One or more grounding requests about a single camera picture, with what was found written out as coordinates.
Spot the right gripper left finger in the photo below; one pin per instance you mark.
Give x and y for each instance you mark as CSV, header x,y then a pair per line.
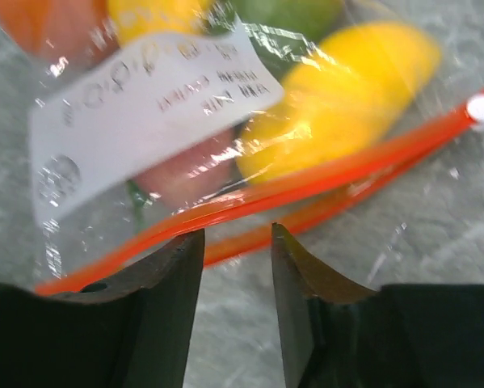
x,y
131,329

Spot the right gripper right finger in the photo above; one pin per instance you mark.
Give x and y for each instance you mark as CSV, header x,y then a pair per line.
x,y
335,332

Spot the fake pink peach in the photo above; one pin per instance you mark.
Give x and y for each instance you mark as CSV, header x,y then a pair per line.
x,y
184,179

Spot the clear zip top bag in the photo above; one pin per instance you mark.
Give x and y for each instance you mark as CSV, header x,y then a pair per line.
x,y
149,119

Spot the fake yellow banana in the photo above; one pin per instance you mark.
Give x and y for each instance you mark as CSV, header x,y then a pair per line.
x,y
342,98

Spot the fake yellow bell pepper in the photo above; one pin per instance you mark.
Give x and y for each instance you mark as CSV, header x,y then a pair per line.
x,y
137,18

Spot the fake green orange mango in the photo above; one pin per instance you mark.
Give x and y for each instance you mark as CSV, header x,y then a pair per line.
x,y
309,20

